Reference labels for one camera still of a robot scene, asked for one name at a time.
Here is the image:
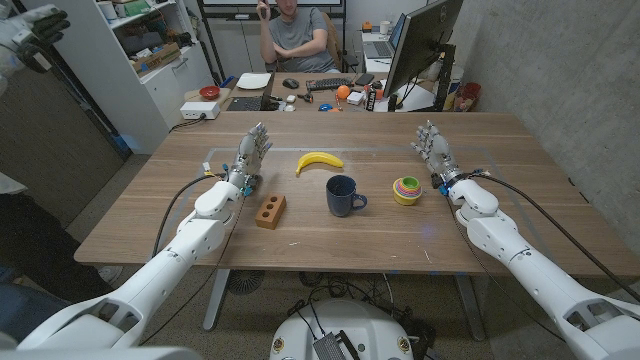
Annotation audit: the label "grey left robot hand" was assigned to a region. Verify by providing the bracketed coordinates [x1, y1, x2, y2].
[227, 122, 274, 191]

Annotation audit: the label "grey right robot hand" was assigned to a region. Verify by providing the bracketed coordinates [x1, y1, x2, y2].
[410, 119, 465, 189]

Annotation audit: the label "yellow toy banana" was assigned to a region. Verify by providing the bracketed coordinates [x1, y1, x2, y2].
[295, 151, 345, 176]

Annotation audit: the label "dark blue mug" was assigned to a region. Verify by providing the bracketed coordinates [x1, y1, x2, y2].
[325, 174, 369, 218]

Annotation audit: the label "brown brick block with holes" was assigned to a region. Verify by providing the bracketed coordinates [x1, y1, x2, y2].
[254, 193, 288, 231]

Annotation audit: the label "black laptop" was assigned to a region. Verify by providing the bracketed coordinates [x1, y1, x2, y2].
[226, 69, 279, 112]

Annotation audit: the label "rainbow stacking cups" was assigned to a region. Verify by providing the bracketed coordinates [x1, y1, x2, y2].
[392, 175, 423, 207]

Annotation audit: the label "red basket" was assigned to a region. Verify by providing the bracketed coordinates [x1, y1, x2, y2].
[453, 82, 482, 112]

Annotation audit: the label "white power box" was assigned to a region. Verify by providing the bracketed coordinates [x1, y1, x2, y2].
[179, 101, 221, 121]

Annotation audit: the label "white plate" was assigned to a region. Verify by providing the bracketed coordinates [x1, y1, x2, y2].
[235, 72, 272, 91]

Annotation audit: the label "black keyboard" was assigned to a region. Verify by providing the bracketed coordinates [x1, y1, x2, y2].
[305, 76, 354, 92]

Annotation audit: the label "black computer monitor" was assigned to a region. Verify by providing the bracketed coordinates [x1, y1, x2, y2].
[383, 0, 465, 99]

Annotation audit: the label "silver laptop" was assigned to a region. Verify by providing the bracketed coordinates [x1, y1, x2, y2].
[362, 13, 407, 60]

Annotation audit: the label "seated person in grey shirt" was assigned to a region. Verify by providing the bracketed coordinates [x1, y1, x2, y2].
[256, 0, 341, 74]

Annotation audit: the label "cardboard box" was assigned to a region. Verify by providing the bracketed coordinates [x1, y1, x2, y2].
[130, 42, 182, 76]

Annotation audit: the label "white shelf cabinet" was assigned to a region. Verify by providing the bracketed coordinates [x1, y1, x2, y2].
[22, 0, 216, 155]

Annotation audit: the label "brown wooden chair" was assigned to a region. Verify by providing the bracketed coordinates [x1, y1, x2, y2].
[322, 12, 361, 74]

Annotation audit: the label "grey table leg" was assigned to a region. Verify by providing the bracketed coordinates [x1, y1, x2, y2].
[202, 269, 231, 332]
[453, 273, 487, 342]

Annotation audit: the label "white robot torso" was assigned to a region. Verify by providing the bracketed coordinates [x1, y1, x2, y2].
[269, 298, 415, 360]

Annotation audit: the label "standing person in dark trousers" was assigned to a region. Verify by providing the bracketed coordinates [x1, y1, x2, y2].
[0, 3, 124, 346]

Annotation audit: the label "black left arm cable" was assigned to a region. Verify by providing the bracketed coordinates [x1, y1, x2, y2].
[151, 172, 226, 259]

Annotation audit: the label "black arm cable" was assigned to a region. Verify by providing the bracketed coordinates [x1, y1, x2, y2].
[469, 172, 640, 304]
[151, 172, 226, 259]

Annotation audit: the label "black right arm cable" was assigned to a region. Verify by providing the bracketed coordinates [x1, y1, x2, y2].
[469, 172, 640, 304]

